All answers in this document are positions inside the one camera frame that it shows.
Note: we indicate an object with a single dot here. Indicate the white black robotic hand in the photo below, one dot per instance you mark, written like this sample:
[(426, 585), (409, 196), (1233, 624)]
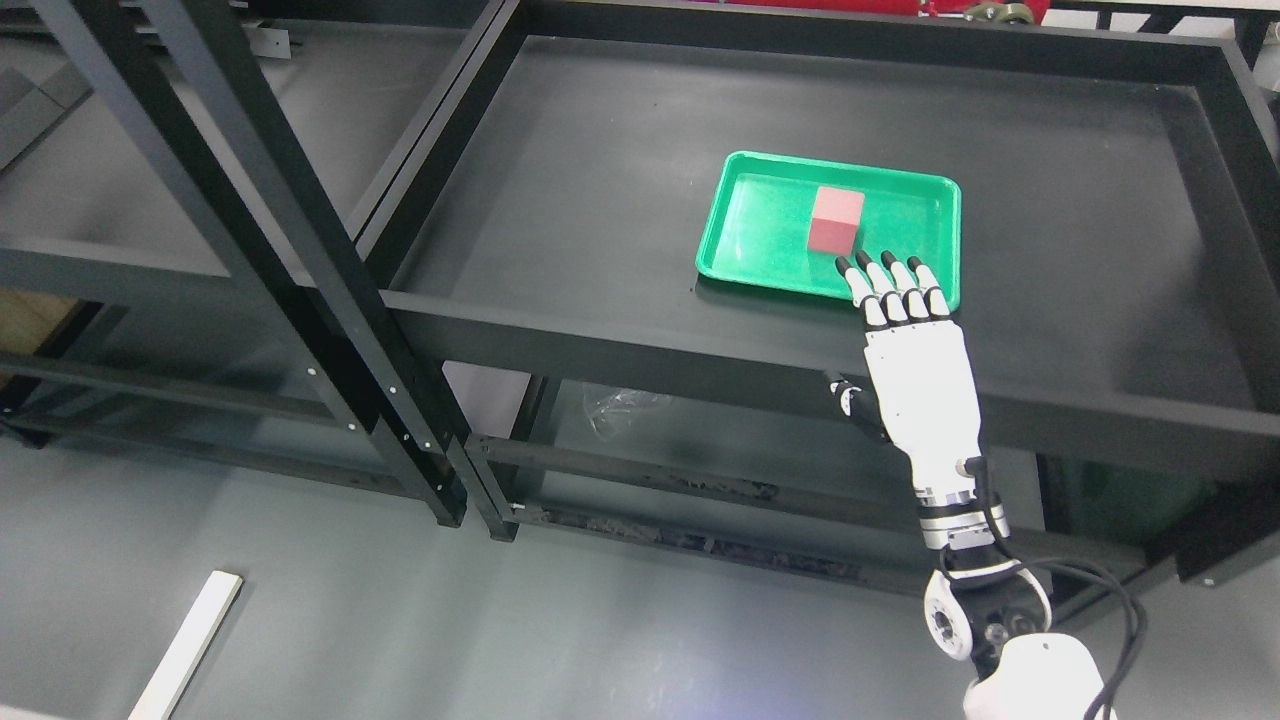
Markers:
[(920, 375)]

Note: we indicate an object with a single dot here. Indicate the pink block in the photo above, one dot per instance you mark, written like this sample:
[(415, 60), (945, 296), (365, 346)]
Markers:
[(835, 220)]

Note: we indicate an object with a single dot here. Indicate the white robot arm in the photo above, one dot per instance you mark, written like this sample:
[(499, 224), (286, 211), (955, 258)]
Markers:
[(983, 604)]

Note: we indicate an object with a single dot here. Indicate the green plastic tray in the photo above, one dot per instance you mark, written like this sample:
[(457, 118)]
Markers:
[(779, 222)]

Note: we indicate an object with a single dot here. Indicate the right black metal shelf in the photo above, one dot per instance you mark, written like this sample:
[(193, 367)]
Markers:
[(617, 193)]

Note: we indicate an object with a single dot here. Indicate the black metal shelf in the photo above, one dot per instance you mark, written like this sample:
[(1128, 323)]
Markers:
[(213, 185), (617, 193)]

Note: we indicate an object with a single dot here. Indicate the left black metal shelf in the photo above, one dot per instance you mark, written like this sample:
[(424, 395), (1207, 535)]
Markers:
[(213, 185)]

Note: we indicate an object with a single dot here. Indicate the crumpled clear plastic bag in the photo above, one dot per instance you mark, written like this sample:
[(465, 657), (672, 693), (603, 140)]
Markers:
[(610, 411)]

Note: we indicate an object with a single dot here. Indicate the red metal beam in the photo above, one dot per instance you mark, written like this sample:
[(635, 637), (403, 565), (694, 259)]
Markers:
[(1007, 12)]

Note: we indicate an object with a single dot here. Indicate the white table leg frame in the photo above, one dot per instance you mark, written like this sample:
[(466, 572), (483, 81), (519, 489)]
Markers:
[(189, 645)]

